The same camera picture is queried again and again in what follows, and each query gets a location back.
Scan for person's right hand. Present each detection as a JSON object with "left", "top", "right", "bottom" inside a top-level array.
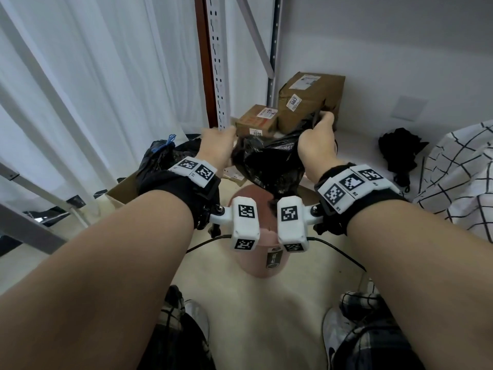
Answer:
[{"left": 297, "top": 111, "right": 347, "bottom": 183}]

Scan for person's left hand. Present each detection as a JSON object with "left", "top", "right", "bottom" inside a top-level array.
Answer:
[{"left": 195, "top": 126, "right": 238, "bottom": 170}]

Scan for glossy black trash bag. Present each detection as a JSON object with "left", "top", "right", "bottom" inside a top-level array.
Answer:
[{"left": 233, "top": 109, "right": 339, "bottom": 201}]

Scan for black drawstring trash bag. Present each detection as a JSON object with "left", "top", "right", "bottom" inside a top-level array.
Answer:
[{"left": 135, "top": 134, "right": 203, "bottom": 195}]

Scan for pink trash bin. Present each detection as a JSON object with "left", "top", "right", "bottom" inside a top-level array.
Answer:
[{"left": 227, "top": 184, "right": 320, "bottom": 279}]

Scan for person's left forearm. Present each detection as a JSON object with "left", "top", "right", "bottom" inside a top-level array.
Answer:
[{"left": 0, "top": 190, "right": 195, "bottom": 370}]

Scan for person's right forearm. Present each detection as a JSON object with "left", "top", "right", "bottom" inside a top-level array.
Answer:
[{"left": 346, "top": 210, "right": 493, "bottom": 370}]

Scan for black white marker wristband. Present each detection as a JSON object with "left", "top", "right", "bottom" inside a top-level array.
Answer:
[
  {"left": 315, "top": 163, "right": 409, "bottom": 235},
  {"left": 137, "top": 156, "right": 222, "bottom": 230}
]

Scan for flat cardboard piece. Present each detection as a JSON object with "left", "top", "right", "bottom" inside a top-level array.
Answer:
[{"left": 222, "top": 165, "right": 247, "bottom": 188}]

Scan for small brown cardboard box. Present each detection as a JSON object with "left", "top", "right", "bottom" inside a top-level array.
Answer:
[{"left": 235, "top": 104, "right": 279, "bottom": 138}]

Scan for large brown cardboard box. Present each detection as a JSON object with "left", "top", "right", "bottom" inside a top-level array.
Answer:
[{"left": 277, "top": 71, "right": 346, "bottom": 135}]

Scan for white metal shelf rack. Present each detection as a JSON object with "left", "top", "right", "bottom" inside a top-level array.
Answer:
[{"left": 204, "top": 0, "right": 424, "bottom": 205}]

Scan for white sheer curtain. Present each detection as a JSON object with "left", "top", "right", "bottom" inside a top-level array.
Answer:
[{"left": 0, "top": 0, "right": 211, "bottom": 212}]

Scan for white sneaker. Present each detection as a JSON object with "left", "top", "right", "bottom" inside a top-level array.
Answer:
[
  {"left": 183, "top": 299, "right": 211, "bottom": 343},
  {"left": 321, "top": 306, "right": 359, "bottom": 370}
]

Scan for black glossy board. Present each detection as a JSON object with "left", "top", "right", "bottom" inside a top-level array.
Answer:
[{"left": 0, "top": 192, "right": 108, "bottom": 258}]

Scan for black white plaid trousers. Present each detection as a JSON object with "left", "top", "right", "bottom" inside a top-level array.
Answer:
[{"left": 137, "top": 285, "right": 428, "bottom": 370}]

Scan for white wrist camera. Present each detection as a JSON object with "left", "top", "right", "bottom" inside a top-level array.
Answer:
[
  {"left": 210, "top": 196, "right": 261, "bottom": 252},
  {"left": 277, "top": 196, "right": 324, "bottom": 253}
]

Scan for black camera cable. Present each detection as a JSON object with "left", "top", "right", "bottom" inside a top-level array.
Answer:
[
  {"left": 306, "top": 236, "right": 367, "bottom": 272},
  {"left": 186, "top": 234, "right": 233, "bottom": 254}
]

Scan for white wall plate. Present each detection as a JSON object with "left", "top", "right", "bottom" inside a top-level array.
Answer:
[{"left": 391, "top": 95, "right": 428, "bottom": 122}]

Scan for white metal frame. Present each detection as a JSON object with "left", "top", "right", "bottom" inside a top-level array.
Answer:
[{"left": 0, "top": 3, "right": 101, "bottom": 255}]

